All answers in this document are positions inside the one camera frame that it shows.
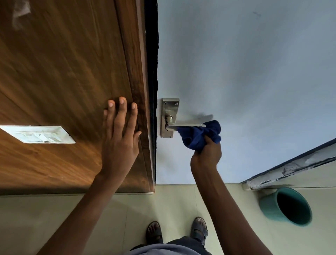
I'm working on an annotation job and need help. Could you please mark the person's dark shorts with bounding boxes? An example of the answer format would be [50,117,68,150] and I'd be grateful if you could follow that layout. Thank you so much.
[166,236,211,255]

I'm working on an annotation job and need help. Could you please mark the white door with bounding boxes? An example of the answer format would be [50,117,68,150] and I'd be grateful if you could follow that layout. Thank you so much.
[155,0,336,185]

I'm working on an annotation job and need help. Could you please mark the person's right sandal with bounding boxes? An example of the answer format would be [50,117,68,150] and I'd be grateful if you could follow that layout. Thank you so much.
[190,217,209,246]

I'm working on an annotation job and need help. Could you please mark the teal plastic bucket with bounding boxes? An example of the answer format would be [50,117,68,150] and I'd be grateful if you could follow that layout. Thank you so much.
[259,187,313,227]

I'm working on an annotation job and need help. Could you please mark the blue cleaning cloth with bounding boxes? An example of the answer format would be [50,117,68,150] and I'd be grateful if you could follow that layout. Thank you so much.
[176,120,222,152]

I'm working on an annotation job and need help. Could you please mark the person's left sandal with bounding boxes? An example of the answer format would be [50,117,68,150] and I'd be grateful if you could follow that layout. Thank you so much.
[145,221,163,245]

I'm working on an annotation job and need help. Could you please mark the brown wooden panel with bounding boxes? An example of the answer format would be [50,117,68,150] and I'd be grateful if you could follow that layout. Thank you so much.
[0,0,155,195]

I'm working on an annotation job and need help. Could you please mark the white peeling door frame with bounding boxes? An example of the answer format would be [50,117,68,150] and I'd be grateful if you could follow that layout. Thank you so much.
[241,138,336,191]

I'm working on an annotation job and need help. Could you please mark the person's left forearm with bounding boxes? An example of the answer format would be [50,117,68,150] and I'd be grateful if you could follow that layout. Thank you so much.
[37,172,124,255]

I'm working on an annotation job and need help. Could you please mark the white switch plate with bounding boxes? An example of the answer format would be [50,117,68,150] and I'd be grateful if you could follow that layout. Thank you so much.
[0,125,76,144]

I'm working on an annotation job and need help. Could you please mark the person's right forearm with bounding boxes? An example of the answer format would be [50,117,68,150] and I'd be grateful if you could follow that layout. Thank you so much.
[191,168,274,255]

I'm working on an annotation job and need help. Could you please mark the person's left hand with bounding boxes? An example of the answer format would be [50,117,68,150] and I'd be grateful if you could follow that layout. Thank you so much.
[99,97,142,182]

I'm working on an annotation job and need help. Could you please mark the person's right hand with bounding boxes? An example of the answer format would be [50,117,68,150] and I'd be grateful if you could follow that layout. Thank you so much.
[191,135,223,174]

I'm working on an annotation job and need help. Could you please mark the person's grey shirt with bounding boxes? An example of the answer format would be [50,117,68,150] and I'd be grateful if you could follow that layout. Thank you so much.
[125,243,213,255]

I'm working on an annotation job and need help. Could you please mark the silver metal door handle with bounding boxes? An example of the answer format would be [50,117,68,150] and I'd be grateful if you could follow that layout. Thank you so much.
[160,98,207,138]

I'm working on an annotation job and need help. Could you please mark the person's sandal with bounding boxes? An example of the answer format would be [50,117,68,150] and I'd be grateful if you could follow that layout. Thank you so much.
[145,221,163,245]
[190,217,209,246]

